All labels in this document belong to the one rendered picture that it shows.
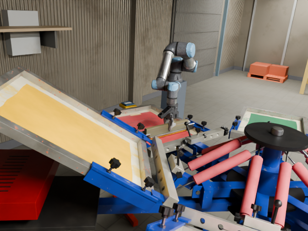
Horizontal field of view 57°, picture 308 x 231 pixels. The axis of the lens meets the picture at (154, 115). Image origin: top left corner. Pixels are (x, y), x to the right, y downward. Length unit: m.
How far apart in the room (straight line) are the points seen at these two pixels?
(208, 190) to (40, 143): 0.83
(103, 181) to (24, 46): 2.98
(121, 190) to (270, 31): 9.25
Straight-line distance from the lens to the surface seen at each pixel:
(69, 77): 4.51
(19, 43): 3.86
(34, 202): 1.30
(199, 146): 1.89
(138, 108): 2.65
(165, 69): 2.25
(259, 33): 10.16
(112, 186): 1.12
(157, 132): 2.09
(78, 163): 1.09
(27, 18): 3.91
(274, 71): 9.61
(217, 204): 1.62
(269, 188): 1.58
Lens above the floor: 1.88
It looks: 21 degrees down
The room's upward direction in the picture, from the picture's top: 4 degrees clockwise
